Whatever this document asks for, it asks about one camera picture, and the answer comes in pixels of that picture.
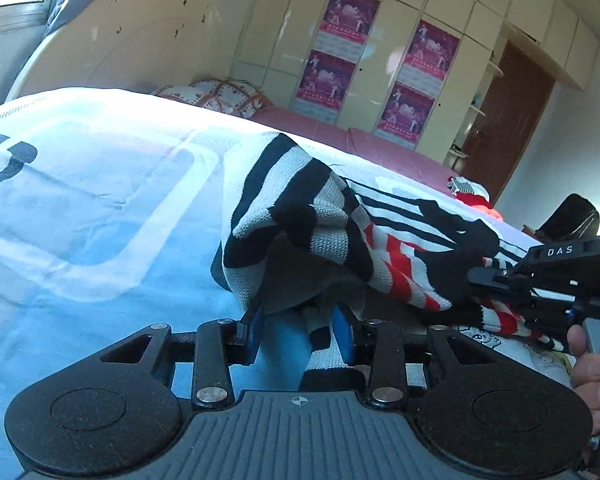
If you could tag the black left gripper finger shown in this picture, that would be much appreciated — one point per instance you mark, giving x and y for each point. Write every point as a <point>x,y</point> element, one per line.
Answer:
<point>500,284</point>
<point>349,334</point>
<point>249,334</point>

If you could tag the white red black striped sweater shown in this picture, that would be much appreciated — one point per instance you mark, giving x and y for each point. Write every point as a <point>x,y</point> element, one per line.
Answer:
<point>295,234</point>

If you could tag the person's right hand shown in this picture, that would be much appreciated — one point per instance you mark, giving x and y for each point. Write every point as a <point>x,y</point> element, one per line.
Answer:
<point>586,374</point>

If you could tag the wooden chair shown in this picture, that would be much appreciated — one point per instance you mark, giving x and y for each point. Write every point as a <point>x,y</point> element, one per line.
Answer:
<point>529,231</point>

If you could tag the red garment on bed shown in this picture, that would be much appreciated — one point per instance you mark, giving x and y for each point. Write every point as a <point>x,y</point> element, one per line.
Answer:
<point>479,203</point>

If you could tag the grey white folded garment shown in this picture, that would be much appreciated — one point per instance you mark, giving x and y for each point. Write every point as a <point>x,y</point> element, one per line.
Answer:
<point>459,184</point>

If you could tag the light blue patterned bedsheet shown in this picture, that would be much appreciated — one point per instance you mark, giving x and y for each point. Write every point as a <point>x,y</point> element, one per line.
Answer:
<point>109,219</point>

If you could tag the pink bed cover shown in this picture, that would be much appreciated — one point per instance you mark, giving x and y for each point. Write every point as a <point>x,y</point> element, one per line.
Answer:
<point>360,143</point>

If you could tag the brown wooden door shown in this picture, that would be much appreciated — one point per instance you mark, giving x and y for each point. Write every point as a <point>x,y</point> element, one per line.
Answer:
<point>512,109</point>

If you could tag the lower right pink poster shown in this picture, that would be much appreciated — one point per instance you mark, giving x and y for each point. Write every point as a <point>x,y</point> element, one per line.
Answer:
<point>405,116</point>

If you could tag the pink poster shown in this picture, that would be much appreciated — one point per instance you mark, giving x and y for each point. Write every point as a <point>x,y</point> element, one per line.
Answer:
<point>345,27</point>
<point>323,87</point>
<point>428,59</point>
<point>405,116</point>

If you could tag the far patterned pillow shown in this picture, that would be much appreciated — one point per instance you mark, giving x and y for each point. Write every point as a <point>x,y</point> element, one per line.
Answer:
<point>230,97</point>

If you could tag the patterned pillow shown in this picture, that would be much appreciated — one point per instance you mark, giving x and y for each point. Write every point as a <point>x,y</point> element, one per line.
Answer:
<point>183,94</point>
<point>230,97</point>

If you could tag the near patterned pillow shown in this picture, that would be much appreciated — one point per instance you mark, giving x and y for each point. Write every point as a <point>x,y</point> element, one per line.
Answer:
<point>183,94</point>

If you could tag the upper right pink poster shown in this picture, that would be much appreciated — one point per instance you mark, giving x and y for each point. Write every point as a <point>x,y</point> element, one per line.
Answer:
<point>428,59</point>

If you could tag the lower left pink poster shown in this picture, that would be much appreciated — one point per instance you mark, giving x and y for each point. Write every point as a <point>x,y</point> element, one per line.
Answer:
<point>323,87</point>

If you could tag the cream wardrobe with doors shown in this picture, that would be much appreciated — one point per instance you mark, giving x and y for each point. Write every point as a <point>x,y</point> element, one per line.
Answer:
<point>280,35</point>

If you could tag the upper left pink poster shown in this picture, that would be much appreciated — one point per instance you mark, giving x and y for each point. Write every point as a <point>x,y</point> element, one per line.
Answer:
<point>345,27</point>

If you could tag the round cream wooden board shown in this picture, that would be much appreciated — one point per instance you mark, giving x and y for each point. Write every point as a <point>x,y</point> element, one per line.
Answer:
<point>136,45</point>

